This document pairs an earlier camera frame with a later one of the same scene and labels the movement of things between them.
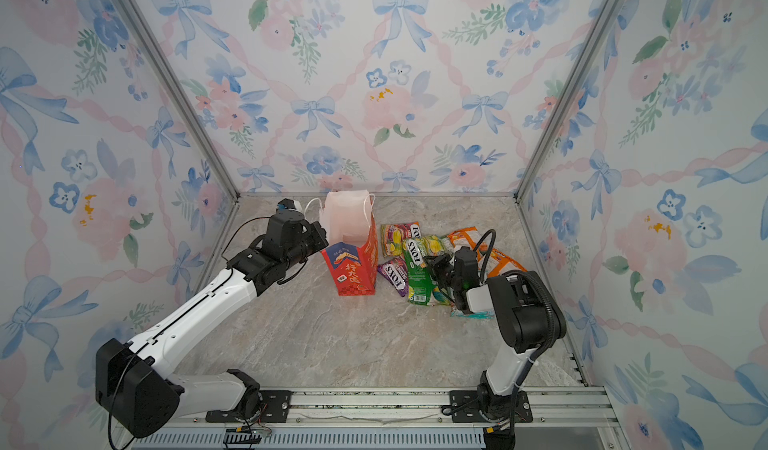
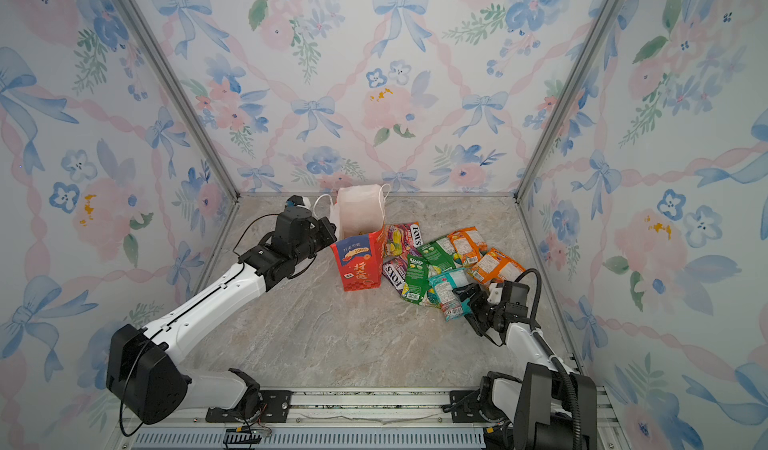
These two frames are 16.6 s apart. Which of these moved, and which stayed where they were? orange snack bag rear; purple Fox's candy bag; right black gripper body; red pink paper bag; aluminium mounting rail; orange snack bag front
Moved: red pink paper bag; right black gripper body
Stayed: aluminium mounting rail; purple Fox's candy bag; orange snack bag front; orange snack bag rear
